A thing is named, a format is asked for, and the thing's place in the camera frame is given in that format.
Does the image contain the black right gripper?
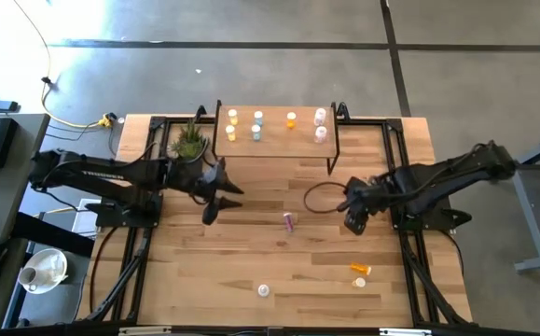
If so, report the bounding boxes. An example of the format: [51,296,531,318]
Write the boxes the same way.
[337,175,383,237]

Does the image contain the silver metal bracket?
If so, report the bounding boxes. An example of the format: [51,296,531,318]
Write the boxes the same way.
[118,326,173,335]
[380,328,433,336]

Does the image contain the yellow floor cable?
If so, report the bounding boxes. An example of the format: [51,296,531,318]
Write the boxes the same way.
[12,0,107,130]

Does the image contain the wooden shelf black metal legs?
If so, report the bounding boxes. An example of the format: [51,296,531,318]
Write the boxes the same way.
[211,99,341,176]

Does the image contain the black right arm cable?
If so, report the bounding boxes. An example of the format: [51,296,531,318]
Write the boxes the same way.
[302,181,351,216]

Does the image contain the green succulent in dark pot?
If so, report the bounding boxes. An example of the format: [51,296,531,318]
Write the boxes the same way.
[170,119,210,160]

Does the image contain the black aluminium table frame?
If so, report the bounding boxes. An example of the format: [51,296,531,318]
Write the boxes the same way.
[76,101,476,336]

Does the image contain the white box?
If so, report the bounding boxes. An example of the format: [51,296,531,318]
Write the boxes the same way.
[71,198,99,237]

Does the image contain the black flat panel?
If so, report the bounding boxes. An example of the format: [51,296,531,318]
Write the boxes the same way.
[12,212,97,259]

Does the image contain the gray metal cart frame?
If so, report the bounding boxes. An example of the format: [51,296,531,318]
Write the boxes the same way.
[511,130,540,274]

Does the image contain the gray side cart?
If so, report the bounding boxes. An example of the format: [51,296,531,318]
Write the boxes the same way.
[1,240,91,330]

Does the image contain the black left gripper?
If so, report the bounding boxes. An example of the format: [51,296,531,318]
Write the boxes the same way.
[193,157,245,226]

